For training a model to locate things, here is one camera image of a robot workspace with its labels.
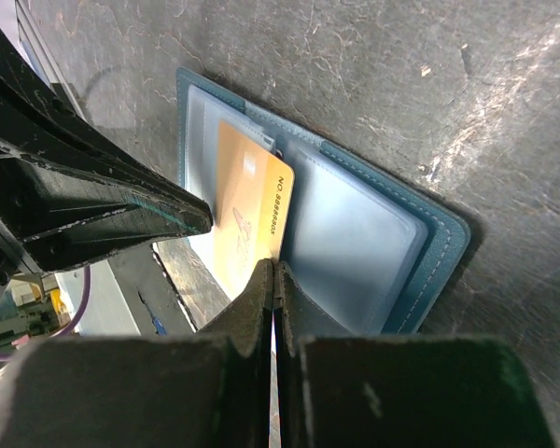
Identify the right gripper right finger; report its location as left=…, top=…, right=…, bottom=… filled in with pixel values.
left=273, top=263, right=554, bottom=447

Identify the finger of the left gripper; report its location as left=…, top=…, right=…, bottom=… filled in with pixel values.
left=0, top=30, right=213, bottom=273

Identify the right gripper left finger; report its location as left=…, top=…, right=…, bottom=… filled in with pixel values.
left=0, top=260, right=273, bottom=447

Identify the blue leather card holder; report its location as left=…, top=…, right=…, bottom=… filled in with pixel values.
left=176, top=68, right=470, bottom=336

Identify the gold credit card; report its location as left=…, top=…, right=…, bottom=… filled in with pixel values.
left=213, top=121, right=295, bottom=300

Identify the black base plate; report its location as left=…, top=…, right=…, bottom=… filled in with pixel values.
left=108, top=245, right=195, bottom=336

